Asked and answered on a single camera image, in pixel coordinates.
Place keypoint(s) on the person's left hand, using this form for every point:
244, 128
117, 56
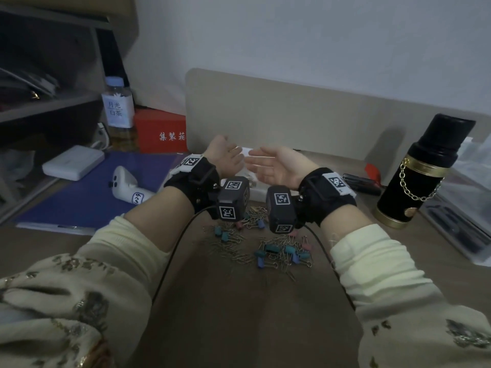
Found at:
224, 157

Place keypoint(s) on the person's right hand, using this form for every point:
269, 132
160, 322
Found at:
280, 168

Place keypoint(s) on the white compartment organizer tray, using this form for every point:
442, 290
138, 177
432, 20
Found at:
255, 180

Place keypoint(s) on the group of coloured binder clips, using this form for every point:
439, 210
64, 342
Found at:
270, 249

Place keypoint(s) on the pile of silver paper clips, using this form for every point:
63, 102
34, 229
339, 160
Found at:
238, 252

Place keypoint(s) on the person's right forearm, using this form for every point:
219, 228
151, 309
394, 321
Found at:
395, 295

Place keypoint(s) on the person's left forearm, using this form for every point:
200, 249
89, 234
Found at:
96, 283

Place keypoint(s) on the orange ribbed box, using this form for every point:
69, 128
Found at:
157, 128

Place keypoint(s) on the beige desk divider panel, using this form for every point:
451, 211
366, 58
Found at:
326, 111

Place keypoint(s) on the black screwdriver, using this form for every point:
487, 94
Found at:
360, 183

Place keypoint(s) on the small red object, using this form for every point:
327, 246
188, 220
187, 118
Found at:
372, 172

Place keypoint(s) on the white handheld controller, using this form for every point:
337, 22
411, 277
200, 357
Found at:
124, 183

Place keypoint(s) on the tea bottle with blue cap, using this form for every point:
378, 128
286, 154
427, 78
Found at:
119, 111

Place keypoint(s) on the white flat adapter box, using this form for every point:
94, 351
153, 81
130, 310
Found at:
73, 162

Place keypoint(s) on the blue document folder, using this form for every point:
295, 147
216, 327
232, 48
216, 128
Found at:
76, 199

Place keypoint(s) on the grey shelf unit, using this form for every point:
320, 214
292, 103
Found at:
50, 107

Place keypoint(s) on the clear plastic case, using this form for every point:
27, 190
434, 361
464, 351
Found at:
460, 210

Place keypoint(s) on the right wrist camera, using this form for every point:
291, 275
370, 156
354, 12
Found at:
282, 210

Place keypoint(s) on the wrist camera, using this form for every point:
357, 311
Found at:
232, 199
282, 210

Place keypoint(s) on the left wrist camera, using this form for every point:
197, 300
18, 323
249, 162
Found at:
232, 199

